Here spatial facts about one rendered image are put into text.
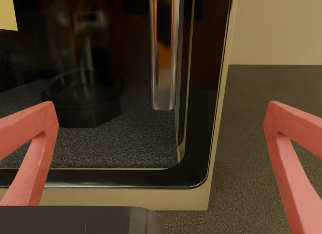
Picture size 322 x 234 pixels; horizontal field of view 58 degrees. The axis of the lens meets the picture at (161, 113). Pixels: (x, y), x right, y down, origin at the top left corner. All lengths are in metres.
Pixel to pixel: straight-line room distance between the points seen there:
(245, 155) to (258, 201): 0.08
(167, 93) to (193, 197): 0.18
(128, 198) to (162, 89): 0.19
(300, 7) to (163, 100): 0.58
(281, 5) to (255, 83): 0.18
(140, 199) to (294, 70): 0.49
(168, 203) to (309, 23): 0.54
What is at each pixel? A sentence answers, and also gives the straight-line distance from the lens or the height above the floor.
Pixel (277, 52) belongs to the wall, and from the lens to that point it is 0.75.
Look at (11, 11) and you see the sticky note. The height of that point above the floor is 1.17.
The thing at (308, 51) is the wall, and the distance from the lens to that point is 0.78.
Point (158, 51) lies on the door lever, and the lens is 0.16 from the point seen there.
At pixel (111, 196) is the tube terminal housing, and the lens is 0.34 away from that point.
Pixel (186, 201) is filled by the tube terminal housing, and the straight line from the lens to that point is 0.34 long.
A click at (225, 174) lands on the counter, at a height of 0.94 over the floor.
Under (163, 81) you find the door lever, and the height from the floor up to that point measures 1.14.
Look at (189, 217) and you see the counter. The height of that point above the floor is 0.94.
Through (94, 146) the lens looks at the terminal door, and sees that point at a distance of 0.27.
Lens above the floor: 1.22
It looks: 34 degrees down
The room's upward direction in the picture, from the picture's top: straight up
